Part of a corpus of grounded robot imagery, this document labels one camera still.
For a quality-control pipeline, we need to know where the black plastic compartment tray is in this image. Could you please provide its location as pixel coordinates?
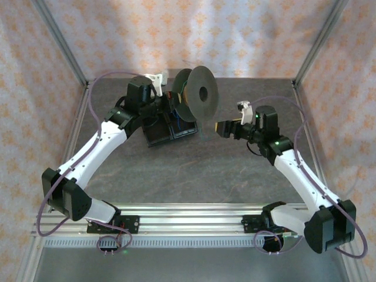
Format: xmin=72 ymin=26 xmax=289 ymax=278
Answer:
xmin=142 ymin=113 xmax=198 ymax=149

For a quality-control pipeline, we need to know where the aluminium mounting rail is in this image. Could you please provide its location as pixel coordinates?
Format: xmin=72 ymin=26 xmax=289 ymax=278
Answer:
xmin=31 ymin=202 xmax=309 ymax=237

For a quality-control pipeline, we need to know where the patterned backdrop cloth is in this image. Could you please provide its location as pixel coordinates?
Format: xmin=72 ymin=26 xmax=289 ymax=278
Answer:
xmin=0 ymin=0 xmax=376 ymax=282

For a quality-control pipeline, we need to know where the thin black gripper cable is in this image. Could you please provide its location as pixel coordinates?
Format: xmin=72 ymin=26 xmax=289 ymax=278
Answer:
xmin=246 ymin=141 xmax=264 ymax=156

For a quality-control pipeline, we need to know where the aluminium table edge rail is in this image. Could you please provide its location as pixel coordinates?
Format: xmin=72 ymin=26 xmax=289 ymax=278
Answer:
xmin=16 ymin=81 xmax=95 ymax=282
xmin=292 ymin=80 xmax=365 ymax=282

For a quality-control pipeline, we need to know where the grey slotted cable duct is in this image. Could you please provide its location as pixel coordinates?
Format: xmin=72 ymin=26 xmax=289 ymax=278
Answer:
xmin=41 ymin=237 xmax=259 ymax=248

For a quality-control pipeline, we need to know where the aluminium frame post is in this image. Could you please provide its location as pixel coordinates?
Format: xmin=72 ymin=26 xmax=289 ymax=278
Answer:
xmin=31 ymin=0 xmax=90 ymax=89
xmin=292 ymin=0 xmax=350 ymax=89

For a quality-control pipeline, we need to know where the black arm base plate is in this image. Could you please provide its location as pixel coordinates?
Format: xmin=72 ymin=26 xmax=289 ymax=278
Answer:
xmin=87 ymin=214 xmax=140 ymax=235
xmin=242 ymin=214 xmax=267 ymax=235

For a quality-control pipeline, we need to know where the thin blue wire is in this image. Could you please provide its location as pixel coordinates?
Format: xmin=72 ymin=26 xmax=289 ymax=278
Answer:
xmin=172 ymin=110 xmax=183 ymax=133

